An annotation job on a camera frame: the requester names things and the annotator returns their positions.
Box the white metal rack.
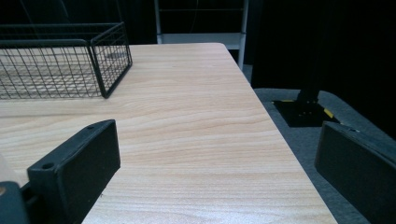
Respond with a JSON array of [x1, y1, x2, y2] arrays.
[[153, 0, 250, 71]]

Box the black stand base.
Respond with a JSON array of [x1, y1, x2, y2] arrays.
[[272, 89, 340, 129]]

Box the black curtain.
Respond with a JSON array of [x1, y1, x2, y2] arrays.
[[250, 0, 396, 139]]

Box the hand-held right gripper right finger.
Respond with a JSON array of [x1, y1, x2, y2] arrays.
[[314, 120, 396, 224]]

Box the black wire basket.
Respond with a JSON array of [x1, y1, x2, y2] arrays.
[[0, 21, 134, 101]]

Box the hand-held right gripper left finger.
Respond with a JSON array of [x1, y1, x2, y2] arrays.
[[26, 119, 121, 224]]

